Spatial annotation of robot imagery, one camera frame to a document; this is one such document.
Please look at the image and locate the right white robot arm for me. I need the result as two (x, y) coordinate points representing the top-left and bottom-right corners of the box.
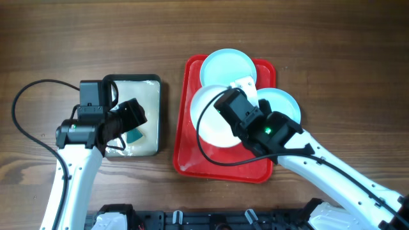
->
(214, 77), (408, 229)

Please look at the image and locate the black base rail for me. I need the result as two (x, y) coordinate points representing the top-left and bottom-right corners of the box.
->
(84, 203), (323, 230)

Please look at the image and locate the green yellow sponge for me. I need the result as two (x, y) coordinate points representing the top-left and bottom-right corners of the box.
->
(126, 128), (143, 144)

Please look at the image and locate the black tray with soapy water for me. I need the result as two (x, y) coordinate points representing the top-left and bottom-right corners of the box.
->
(104, 74), (162, 158)

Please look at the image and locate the pale green plate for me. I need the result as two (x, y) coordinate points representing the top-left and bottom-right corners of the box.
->
(199, 49), (258, 87)

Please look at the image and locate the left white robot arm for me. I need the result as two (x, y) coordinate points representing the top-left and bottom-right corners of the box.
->
(40, 98), (147, 229)

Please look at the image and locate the right black cable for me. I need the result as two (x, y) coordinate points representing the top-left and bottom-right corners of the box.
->
(196, 88), (409, 224)

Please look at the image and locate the red plastic tray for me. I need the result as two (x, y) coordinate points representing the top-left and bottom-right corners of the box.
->
(173, 54), (276, 183)

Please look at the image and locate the light blue plate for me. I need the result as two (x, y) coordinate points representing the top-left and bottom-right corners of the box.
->
(257, 88), (302, 124)

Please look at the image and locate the black cable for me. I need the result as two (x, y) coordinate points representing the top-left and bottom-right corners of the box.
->
(11, 79), (127, 230)
(196, 88), (409, 224)

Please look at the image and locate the white plate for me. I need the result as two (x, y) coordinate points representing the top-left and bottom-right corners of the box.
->
(190, 85), (241, 148)

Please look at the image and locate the left black cable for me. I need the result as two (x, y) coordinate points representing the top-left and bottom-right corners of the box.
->
(11, 79), (127, 230)

